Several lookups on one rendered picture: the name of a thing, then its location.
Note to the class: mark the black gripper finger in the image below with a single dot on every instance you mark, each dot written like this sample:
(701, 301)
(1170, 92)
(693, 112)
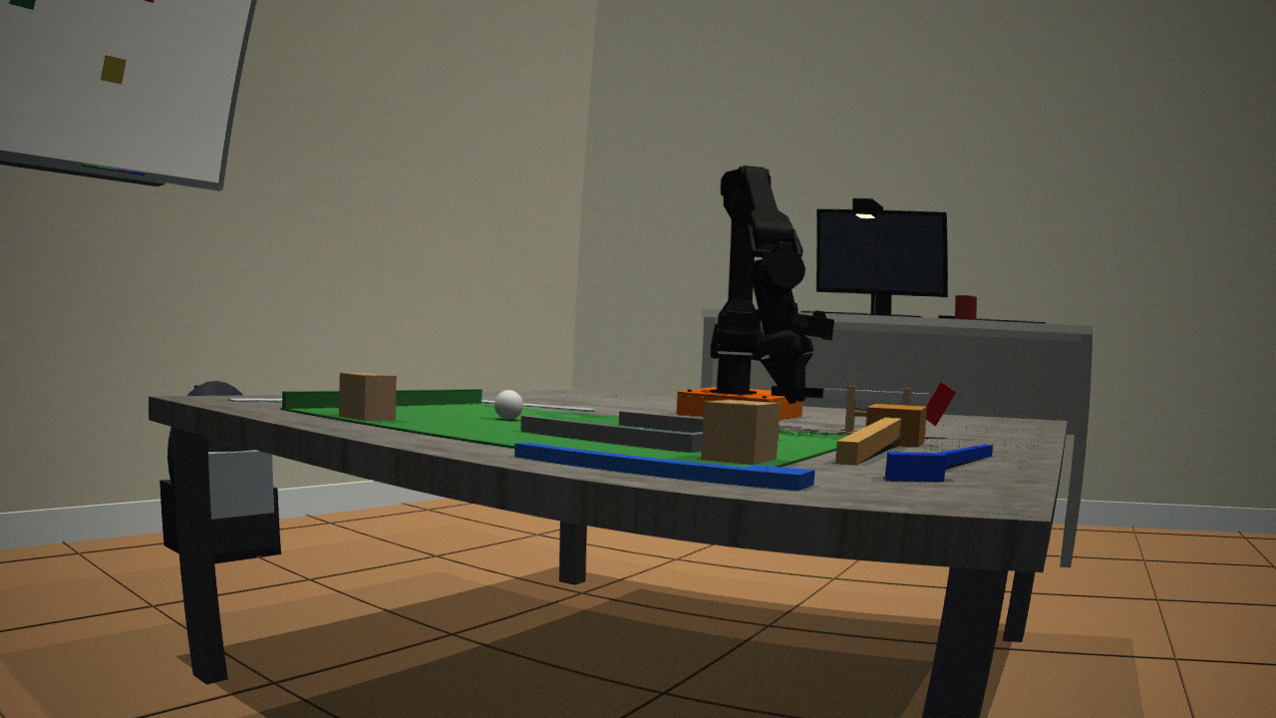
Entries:
(782, 369)
(800, 372)

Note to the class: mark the long blue flat bar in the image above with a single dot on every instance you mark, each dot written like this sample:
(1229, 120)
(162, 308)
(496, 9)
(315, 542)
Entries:
(752, 476)

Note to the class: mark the white golf ball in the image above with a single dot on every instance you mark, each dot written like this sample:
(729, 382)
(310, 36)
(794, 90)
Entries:
(508, 405)

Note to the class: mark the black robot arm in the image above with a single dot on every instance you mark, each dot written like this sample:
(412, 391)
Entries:
(758, 229)

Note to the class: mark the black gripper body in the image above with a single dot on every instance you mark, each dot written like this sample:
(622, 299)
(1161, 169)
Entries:
(777, 320)

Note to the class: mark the green putting mat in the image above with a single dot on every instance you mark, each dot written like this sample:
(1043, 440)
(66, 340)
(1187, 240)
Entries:
(480, 423)

